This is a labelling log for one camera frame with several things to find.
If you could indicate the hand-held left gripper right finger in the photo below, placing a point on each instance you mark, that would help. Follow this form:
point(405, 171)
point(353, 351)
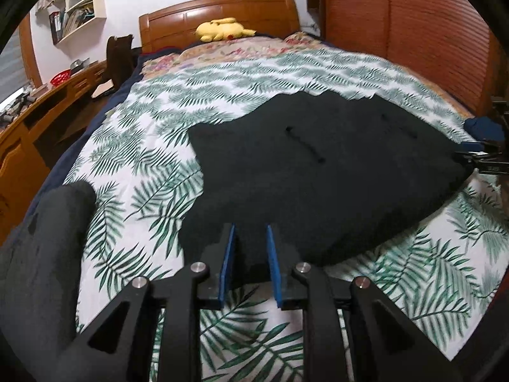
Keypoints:
point(275, 268)

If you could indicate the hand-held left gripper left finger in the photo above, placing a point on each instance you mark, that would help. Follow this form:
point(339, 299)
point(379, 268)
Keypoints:
point(226, 264)

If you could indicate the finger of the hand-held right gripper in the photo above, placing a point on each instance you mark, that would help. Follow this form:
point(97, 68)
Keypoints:
point(492, 146)
point(477, 160)

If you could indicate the black coat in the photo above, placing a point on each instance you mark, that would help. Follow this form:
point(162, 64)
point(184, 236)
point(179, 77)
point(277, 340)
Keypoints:
point(318, 175)

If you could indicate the wooden louvred wardrobe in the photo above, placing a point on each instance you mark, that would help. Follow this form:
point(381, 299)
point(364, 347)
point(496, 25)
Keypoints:
point(417, 28)

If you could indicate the leaf print bedspread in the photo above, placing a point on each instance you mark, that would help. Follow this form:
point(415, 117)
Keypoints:
point(167, 127)

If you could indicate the dark grey folded cloth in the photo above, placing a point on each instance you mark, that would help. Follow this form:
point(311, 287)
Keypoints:
point(39, 266)

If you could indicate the floral quilt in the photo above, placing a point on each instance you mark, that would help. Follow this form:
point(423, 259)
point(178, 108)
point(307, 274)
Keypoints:
point(222, 53)

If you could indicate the dark brown chair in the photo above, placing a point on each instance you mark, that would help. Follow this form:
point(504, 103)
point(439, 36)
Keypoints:
point(119, 59)

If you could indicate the wooden desk cabinet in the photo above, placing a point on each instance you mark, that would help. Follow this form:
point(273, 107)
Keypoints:
point(24, 147)

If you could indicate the yellow plush toy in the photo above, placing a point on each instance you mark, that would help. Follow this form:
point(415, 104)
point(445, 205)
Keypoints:
point(222, 30)

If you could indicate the grey metal pot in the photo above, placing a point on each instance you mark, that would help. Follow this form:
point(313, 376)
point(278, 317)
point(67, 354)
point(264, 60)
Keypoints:
point(79, 67)

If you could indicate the red basket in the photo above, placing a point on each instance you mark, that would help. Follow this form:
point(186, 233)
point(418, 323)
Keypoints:
point(60, 78)

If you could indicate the wooden bed headboard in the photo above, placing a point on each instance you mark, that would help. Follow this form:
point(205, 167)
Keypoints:
point(246, 12)

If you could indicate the dark desk clutter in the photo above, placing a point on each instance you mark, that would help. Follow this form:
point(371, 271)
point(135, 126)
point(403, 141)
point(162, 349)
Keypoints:
point(14, 107)

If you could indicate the row of books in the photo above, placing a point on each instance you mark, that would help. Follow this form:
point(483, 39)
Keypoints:
point(75, 20)

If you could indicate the window blind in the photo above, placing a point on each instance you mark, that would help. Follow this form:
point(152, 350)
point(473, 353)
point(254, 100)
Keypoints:
point(12, 67)

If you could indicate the white wall shelf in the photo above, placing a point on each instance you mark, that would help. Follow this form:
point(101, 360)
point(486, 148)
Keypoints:
point(97, 6)

